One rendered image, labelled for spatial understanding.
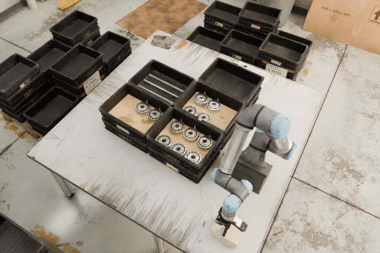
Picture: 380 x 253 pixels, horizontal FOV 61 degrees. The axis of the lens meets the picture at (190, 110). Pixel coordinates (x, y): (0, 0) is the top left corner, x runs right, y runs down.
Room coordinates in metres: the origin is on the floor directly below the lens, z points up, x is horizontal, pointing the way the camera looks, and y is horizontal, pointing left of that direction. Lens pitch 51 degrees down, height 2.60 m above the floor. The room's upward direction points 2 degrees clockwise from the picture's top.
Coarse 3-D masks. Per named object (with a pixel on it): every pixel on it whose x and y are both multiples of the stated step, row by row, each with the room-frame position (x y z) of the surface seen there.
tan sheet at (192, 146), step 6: (174, 120) 1.35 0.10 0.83; (168, 126) 1.30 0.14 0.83; (186, 126) 1.30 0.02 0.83; (162, 132) 1.25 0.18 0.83; (168, 132) 1.25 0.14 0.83; (198, 132) 1.26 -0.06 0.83; (156, 138) 1.20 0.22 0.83; (174, 138) 1.20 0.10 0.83; (180, 138) 1.20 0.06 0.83; (186, 144) 1.16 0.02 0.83; (192, 144) 1.16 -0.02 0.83; (192, 150) 1.11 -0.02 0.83; (198, 150) 1.12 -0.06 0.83; (204, 156) 1.07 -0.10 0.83
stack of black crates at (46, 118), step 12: (48, 96) 1.97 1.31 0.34; (60, 96) 2.03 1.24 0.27; (72, 96) 1.96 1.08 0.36; (36, 108) 1.83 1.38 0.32; (48, 108) 1.88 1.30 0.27; (60, 108) 1.88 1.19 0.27; (72, 108) 1.85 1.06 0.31; (36, 120) 1.66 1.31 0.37; (48, 120) 1.74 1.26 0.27; (60, 120) 1.71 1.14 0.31
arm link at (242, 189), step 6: (234, 180) 0.78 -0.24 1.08; (246, 180) 0.78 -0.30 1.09; (228, 186) 0.75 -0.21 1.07; (234, 186) 0.75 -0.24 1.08; (240, 186) 0.75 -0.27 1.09; (246, 186) 0.74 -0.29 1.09; (234, 192) 0.72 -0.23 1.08; (240, 192) 0.71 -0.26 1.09; (246, 192) 0.72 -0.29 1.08; (240, 198) 0.68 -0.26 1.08
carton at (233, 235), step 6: (216, 228) 0.64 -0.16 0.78; (234, 228) 0.64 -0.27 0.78; (210, 234) 0.63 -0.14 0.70; (216, 234) 0.61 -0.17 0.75; (228, 234) 0.61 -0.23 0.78; (234, 234) 0.61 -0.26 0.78; (240, 234) 0.61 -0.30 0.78; (222, 240) 0.59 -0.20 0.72; (228, 240) 0.58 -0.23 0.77; (234, 240) 0.58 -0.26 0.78; (234, 246) 0.56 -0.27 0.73
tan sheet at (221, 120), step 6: (192, 102) 1.52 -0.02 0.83; (198, 108) 1.46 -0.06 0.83; (204, 108) 1.46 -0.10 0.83; (222, 108) 1.47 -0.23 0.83; (228, 108) 1.47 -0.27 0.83; (210, 114) 1.41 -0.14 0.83; (216, 114) 1.41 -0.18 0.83; (222, 114) 1.42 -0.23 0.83; (228, 114) 1.42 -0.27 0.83; (234, 114) 1.42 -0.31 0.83; (216, 120) 1.36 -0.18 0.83; (222, 120) 1.36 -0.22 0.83; (228, 120) 1.36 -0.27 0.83; (222, 126) 1.31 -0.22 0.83
